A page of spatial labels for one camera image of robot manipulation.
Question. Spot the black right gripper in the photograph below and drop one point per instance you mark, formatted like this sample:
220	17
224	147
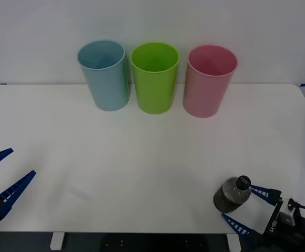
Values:
272	223

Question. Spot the white table leg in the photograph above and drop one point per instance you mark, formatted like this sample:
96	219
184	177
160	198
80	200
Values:
57	241
233	242

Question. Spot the pale blue plastic bin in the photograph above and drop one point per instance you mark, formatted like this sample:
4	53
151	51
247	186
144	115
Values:
107	86

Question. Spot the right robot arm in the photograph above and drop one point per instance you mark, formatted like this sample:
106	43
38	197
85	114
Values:
288	215

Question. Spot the pink plastic bin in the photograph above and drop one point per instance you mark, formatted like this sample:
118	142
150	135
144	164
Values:
205	94

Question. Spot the green plastic bin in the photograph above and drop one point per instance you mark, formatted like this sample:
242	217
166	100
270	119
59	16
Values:
153	92

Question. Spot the small dark plastic bottle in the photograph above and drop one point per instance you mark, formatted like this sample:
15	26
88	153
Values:
228	197

